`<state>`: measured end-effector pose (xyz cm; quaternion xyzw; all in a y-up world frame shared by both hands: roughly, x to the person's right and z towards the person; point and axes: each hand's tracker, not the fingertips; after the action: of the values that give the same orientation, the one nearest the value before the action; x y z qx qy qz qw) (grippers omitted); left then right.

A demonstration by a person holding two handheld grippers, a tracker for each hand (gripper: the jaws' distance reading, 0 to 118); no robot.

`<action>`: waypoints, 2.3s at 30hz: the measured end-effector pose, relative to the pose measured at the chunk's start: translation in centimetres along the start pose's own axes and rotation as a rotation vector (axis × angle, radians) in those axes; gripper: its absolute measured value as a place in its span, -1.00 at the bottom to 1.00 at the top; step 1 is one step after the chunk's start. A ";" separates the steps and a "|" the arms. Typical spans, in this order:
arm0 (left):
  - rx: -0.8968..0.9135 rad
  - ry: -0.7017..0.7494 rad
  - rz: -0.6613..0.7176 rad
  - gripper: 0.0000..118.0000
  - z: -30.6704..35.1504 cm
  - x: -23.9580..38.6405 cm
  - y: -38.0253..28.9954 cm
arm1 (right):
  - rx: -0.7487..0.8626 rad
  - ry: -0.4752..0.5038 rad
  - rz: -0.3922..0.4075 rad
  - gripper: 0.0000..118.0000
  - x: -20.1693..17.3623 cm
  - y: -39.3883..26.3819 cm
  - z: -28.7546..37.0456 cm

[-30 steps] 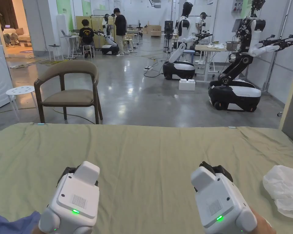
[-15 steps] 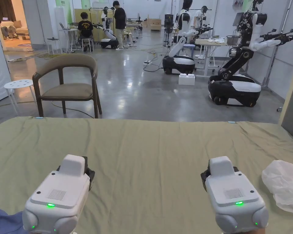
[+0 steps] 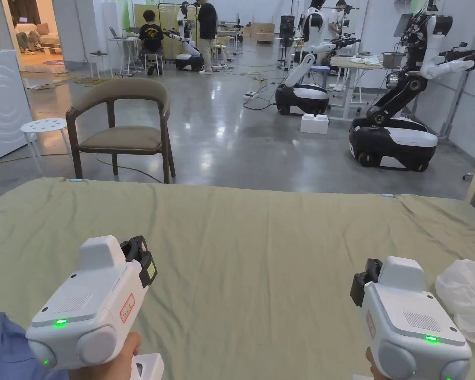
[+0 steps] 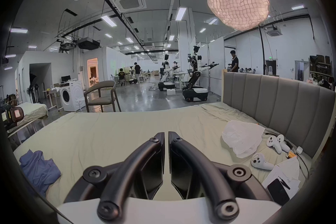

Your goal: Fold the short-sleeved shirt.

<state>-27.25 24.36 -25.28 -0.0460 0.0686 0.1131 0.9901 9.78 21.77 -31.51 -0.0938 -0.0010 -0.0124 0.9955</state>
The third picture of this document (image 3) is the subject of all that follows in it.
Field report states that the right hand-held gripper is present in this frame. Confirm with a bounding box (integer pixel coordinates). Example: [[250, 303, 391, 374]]
[[350, 256, 473, 380]]

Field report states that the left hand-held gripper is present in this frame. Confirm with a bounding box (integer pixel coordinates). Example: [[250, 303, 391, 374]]
[[25, 235, 165, 380]]

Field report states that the person's right hand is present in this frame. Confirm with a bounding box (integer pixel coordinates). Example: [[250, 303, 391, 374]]
[[365, 347, 381, 380]]

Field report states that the person's left hand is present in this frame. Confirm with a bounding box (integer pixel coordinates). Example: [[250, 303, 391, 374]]
[[68, 332, 142, 380]]

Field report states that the bed with pale green sheet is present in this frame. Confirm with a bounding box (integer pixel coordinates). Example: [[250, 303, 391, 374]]
[[0, 176, 475, 380]]

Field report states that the white plastic bag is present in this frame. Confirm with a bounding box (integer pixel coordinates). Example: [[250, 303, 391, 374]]
[[435, 259, 475, 349]]

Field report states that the brown chair with olive cushion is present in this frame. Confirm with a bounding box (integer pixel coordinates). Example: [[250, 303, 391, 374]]
[[65, 77, 177, 185]]

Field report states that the black and white wheeled robot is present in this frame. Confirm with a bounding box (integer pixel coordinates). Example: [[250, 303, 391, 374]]
[[348, 11, 475, 173], [275, 0, 362, 117], [164, 1, 205, 72]]

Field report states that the blue garment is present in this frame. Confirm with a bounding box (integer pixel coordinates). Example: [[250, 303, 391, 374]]
[[0, 311, 70, 380]]

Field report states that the white foam block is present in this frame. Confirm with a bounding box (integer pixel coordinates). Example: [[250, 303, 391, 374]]
[[300, 113, 330, 135]]

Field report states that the white round stool with holes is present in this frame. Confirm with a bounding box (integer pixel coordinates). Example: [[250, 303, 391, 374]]
[[20, 117, 74, 176]]

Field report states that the white square stool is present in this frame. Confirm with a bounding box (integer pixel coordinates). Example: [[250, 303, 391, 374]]
[[89, 51, 114, 80]]

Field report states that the white washing machine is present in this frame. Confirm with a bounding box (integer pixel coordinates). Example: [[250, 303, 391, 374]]
[[0, 49, 35, 161]]

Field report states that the pale blue stool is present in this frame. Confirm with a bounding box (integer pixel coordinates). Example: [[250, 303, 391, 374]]
[[309, 66, 330, 87]]

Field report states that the wooden table with white cloths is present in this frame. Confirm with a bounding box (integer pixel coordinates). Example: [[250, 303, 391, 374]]
[[328, 54, 405, 120]]

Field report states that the small white table with laptop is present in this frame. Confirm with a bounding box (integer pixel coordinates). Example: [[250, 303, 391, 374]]
[[108, 26, 140, 78]]

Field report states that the light wooden chair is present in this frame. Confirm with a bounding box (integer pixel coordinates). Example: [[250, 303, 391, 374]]
[[213, 35, 233, 67]]

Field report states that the beige sofa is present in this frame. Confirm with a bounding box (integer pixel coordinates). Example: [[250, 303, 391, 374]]
[[15, 21, 61, 55]]

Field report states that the wooden crate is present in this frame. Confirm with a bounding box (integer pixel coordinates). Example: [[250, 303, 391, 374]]
[[242, 21, 277, 43]]

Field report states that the black box on stand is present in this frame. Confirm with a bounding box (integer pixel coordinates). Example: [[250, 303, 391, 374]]
[[278, 14, 298, 73]]

